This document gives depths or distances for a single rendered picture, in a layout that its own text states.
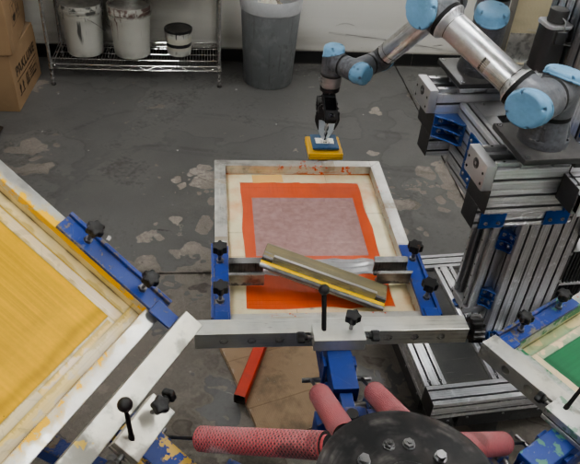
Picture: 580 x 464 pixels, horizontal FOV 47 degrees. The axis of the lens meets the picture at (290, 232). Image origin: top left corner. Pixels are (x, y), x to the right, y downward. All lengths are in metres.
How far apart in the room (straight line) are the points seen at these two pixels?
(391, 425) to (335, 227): 1.05
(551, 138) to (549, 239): 0.65
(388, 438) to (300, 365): 1.80
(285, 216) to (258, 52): 2.93
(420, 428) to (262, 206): 1.18
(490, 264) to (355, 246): 0.82
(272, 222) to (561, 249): 1.17
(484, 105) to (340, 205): 0.67
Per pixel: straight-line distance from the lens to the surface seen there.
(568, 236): 2.68
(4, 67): 4.75
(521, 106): 1.92
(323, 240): 2.04
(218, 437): 1.31
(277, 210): 2.15
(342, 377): 1.55
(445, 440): 1.16
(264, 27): 4.85
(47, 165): 4.24
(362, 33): 5.54
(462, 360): 2.82
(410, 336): 1.70
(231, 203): 2.16
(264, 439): 1.24
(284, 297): 1.83
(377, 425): 1.15
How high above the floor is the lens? 2.22
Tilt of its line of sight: 38 degrees down
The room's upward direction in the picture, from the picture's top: 5 degrees clockwise
